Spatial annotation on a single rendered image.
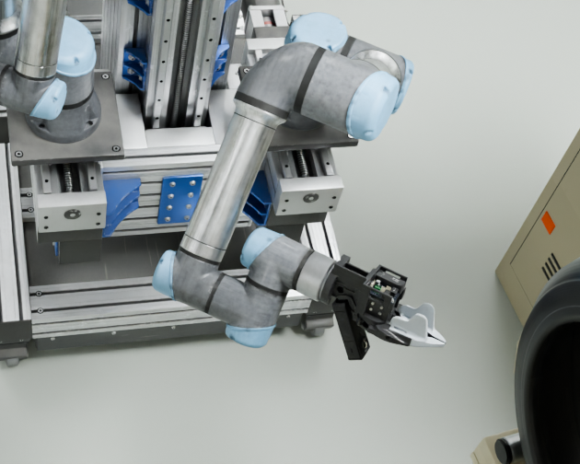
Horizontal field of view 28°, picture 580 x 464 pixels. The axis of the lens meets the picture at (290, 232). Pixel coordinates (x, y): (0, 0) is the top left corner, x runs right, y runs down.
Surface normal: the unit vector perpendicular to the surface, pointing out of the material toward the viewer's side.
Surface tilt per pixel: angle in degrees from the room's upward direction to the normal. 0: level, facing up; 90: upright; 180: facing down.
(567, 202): 90
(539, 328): 90
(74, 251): 90
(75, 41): 7
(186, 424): 0
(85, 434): 0
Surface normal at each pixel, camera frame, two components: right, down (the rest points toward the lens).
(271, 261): -0.31, 0.06
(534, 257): -0.93, 0.19
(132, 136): 0.17, -0.55
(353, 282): -0.44, 0.43
